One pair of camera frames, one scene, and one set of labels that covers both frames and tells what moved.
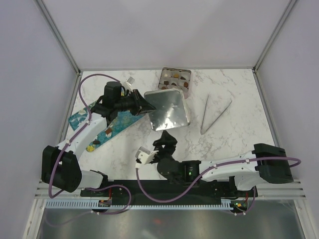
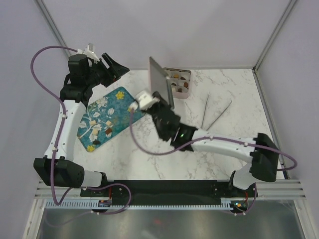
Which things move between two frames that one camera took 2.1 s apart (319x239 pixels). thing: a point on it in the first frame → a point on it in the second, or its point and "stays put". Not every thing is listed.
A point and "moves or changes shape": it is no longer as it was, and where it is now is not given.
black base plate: x=164 y=189 stays put
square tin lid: x=171 y=110 moves or changes shape
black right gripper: x=167 y=139 → x=161 y=103
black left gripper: x=140 y=105 → x=113 y=73
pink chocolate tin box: x=174 y=78 stays put
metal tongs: x=203 y=132 stays put
